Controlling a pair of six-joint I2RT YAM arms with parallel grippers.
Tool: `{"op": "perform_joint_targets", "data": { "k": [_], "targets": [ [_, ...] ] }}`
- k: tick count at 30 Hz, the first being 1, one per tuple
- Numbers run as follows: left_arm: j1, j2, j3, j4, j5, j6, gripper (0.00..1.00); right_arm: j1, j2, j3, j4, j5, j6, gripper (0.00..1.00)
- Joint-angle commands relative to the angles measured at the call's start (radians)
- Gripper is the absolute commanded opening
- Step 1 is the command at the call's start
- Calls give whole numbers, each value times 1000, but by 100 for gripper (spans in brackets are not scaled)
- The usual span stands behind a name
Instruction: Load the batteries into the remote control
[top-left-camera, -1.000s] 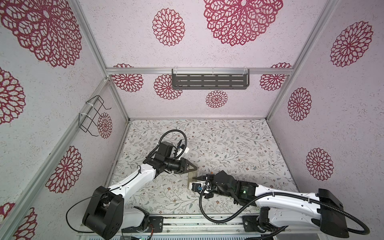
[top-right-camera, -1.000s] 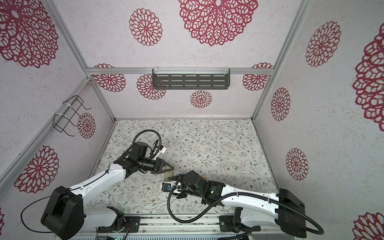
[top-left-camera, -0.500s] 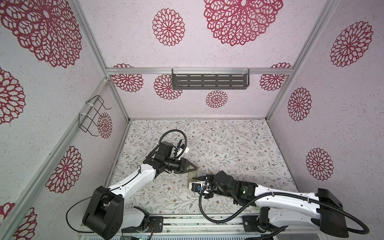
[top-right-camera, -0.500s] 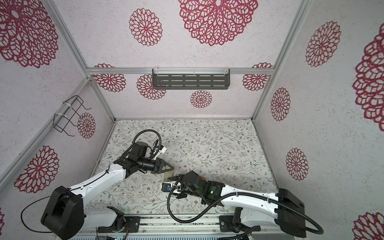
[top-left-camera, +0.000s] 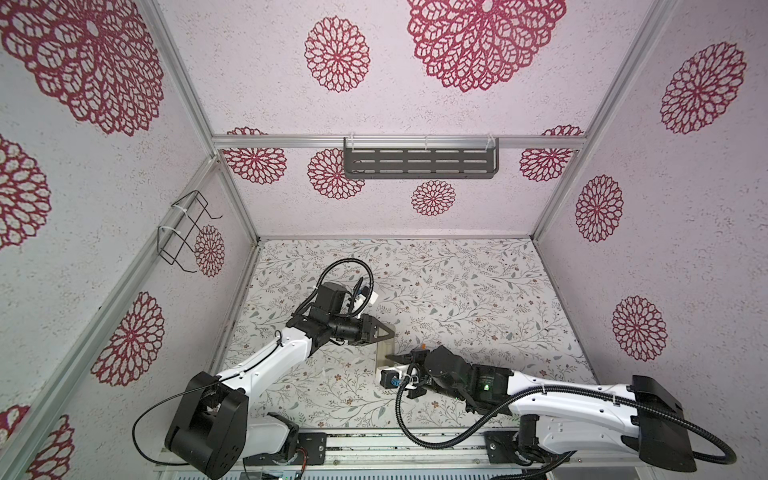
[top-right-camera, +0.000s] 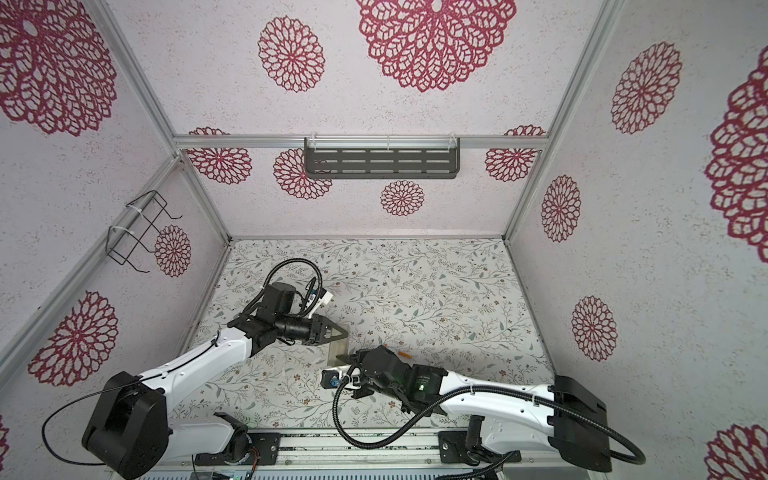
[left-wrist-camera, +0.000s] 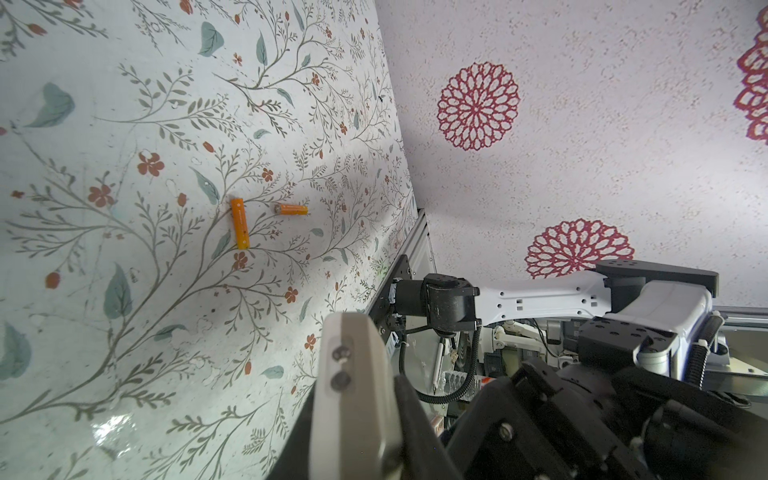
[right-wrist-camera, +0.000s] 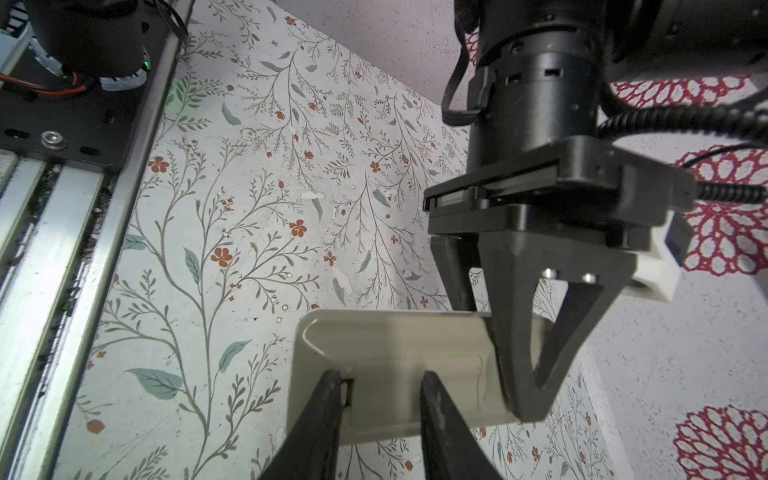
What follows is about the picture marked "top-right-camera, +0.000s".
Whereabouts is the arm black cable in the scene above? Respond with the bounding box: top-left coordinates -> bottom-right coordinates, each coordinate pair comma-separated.
242,257 -> 324,316
331,362 -> 647,466

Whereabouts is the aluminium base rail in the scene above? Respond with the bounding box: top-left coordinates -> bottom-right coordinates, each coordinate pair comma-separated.
107,427 -> 610,472

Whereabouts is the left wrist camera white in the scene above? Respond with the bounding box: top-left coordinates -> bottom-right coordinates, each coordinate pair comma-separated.
307,288 -> 333,316

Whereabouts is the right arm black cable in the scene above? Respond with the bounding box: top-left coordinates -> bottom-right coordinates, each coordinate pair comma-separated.
331,362 -> 647,466

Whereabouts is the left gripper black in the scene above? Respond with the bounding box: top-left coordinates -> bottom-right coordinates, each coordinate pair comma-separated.
277,313 -> 349,347

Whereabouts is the dark grey wall shelf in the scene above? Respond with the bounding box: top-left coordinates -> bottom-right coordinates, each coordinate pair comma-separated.
303,137 -> 461,180

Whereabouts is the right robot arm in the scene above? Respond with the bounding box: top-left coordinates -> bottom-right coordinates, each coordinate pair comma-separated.
320,346 -> 612,472

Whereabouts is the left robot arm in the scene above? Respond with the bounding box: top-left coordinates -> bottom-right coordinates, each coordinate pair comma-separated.
81,282 -> 347,479

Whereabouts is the black wire wall basket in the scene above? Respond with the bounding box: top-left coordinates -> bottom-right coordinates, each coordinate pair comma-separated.
104,189 -> 182,274

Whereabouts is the white remote control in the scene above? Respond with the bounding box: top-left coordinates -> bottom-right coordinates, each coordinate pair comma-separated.
327,338 -> 349,367

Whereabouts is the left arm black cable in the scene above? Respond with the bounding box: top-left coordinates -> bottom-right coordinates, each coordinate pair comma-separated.
242,257 -> 324,316

